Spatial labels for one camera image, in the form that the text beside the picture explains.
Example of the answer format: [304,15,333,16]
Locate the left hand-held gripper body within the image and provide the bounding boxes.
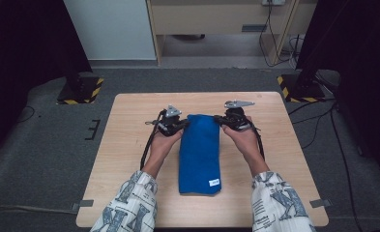
[158,104,184,137]

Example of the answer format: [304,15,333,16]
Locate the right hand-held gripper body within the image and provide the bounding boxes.
[223,100,256,131]

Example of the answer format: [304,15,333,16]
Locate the blue cloth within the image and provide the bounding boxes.
[178,113,222,196]

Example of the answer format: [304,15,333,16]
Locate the person's left hand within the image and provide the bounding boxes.
[150,129,185,162]

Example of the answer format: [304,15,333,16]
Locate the person's right hand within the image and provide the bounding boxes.
[220,115,261,160]

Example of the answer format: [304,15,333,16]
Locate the black stand base yellow stripes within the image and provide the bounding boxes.
[277,73,327,103]
[56,75,105,105]

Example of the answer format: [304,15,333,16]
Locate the light wooden cabinet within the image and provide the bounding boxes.
[145,0,319,67]

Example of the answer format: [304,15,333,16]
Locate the white panel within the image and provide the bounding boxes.
[63,0,158,61]

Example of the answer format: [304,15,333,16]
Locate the grey tape piece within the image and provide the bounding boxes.
[308,198,334,209]
[70,199,95,213]

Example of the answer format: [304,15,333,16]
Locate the white power strip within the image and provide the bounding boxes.
[261,0,287,7]

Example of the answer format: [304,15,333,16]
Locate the black curtain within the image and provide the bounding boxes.
[295,0,380,187]
[0,0,93,165]

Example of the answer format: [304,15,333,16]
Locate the left hand-held gripper black cable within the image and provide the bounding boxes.
[139,108,166,172]

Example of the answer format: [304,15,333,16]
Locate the hand-held gripper black cable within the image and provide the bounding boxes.
[248,120,266,161]
[139,108,166,172]

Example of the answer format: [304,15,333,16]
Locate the right hand-held gripper black cable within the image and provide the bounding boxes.
[248,120,266,161]

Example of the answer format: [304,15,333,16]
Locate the black floor cables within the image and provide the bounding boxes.
[287,96,357,228]

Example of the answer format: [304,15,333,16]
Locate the black hanging cables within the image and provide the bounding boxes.
[258,3,306,70]

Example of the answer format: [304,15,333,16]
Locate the thin black floor cable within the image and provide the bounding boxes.
[16,104,37,125]

